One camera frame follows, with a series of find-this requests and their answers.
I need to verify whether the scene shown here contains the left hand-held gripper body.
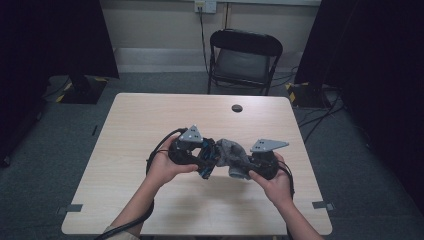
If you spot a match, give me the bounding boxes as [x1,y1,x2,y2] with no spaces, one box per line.
[168,124,206,166]

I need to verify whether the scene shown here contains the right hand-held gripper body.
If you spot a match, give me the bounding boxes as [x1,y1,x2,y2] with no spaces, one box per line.
[248,138,290,181]

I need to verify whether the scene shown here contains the blue toy car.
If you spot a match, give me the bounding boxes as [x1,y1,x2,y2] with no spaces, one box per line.
[198,138,221,180]

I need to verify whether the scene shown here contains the grey cloth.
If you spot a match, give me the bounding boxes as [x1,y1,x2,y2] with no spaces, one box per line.
[215,138,254,181]

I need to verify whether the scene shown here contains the person's right hand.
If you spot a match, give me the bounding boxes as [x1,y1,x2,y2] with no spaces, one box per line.
[249,152,296,209]

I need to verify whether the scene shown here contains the person's left hand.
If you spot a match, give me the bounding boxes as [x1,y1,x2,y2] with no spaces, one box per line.
[145,134,199,191]

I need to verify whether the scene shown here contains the grey tape strip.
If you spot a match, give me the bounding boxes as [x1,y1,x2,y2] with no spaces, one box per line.
[311,200,335,212]
[56,203,84,215]

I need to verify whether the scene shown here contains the black stand base yellow tape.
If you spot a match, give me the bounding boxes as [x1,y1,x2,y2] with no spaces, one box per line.
[55,75,109,105]
[285,81,331,109]

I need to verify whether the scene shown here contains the black folding chair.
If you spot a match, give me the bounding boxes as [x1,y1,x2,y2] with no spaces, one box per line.
[207,28,284,97]

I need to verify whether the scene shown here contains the black curtain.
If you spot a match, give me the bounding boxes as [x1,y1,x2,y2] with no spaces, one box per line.
[294,0,424,214]
[0,0,120,168]

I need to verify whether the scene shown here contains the right hand-held gripper cable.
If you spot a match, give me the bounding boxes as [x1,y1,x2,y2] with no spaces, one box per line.
[278,159,296,201]

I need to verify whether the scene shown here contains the hand-held gripper cable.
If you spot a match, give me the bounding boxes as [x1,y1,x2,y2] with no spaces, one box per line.
[94,127,189,240]
[278,159,296,201]

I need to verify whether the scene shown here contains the left hand-held gripper cable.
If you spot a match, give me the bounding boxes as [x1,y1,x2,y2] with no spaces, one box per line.
[94,127,189,240]

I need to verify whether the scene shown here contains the black floor cables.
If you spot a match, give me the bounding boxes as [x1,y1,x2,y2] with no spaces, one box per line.
[298,84,348,144]

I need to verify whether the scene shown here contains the white wall skirting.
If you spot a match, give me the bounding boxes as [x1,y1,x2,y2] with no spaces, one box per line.
[113,47,304,73]

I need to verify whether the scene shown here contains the black wall socket cable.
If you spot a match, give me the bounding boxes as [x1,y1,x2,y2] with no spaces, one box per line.
[198,6,211,76]

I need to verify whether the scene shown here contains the white wall socket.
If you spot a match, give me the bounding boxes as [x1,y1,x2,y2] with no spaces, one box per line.
[194,0,218,14]

